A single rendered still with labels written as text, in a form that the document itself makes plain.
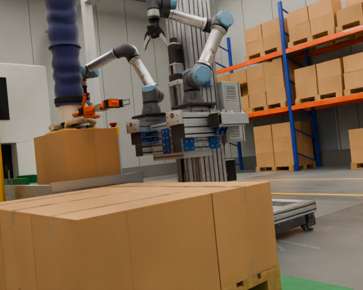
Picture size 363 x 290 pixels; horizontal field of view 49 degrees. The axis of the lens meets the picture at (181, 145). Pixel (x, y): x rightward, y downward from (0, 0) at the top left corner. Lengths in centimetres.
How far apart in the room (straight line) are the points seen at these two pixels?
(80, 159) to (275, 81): 819
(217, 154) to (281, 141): 746
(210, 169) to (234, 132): 37
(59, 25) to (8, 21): 941
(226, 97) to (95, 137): 102
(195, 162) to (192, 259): 141
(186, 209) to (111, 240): 34
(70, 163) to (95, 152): 20
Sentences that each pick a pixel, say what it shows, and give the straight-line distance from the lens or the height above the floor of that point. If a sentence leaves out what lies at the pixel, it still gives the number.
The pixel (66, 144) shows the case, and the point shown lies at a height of 85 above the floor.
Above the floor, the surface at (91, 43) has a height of 249.
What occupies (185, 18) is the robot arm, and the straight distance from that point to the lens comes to 279.
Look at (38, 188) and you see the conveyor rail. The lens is 281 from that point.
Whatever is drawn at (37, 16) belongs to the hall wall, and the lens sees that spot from 1290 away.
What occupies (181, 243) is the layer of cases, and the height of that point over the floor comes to 38.
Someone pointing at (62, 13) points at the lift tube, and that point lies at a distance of 319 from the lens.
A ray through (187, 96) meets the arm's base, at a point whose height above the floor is 109.
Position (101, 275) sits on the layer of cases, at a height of 35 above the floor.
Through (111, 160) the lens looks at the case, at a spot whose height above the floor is 71.
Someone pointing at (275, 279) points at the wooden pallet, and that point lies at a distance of 200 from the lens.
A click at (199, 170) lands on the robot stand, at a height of 58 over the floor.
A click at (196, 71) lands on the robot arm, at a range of 253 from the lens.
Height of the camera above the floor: 72
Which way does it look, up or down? 1 degrees up
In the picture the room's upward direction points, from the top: 6 degrees counter-clockwise
